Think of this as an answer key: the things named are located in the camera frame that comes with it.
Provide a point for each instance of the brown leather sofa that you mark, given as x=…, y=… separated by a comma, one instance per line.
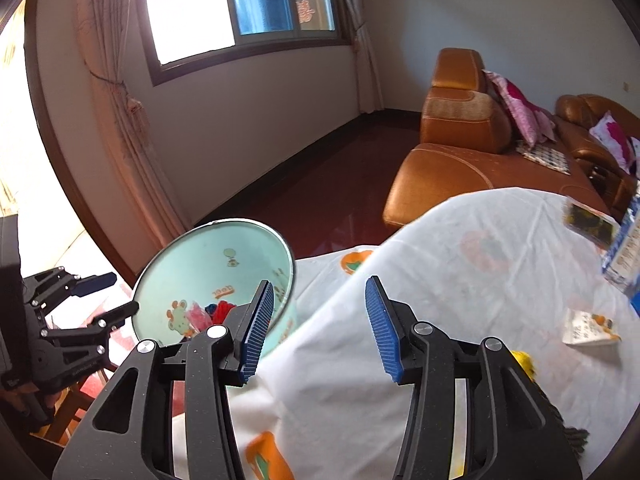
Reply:
x=580, y=110

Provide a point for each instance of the checkered cloth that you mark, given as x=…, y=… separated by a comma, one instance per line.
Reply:
x=545, y=157

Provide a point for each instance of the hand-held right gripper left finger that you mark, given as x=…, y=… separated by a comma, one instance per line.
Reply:
x=255, y=340

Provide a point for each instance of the black bristly brush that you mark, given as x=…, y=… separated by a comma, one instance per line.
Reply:
x=570, y=430

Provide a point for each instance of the light green cartoon bin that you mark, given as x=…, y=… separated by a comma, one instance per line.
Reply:
x=225, y=250

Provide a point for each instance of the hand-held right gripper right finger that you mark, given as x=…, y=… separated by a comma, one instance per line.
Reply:
x=385, y=340

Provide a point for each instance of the dark framed window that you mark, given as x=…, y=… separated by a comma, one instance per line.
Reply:
x=190, y=5

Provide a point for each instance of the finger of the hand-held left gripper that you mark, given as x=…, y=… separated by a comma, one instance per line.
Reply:
x=120, y=312
x=95, y=282

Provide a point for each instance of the pink floral pillow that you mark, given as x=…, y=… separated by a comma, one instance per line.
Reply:
x=515, y=105
x=612, y=135

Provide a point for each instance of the tall white navy carton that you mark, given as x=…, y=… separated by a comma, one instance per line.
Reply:
x=625, y=260

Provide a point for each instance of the tied beige curtain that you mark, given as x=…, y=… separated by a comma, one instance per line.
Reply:
x=130, y=135

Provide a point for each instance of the wooden stool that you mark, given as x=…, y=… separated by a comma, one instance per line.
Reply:
x=65, y=422

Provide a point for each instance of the small white orange packet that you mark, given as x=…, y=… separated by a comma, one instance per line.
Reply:
x=585, y=330

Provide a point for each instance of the brown leather armchair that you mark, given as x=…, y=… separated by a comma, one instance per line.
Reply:
x=440, y=175

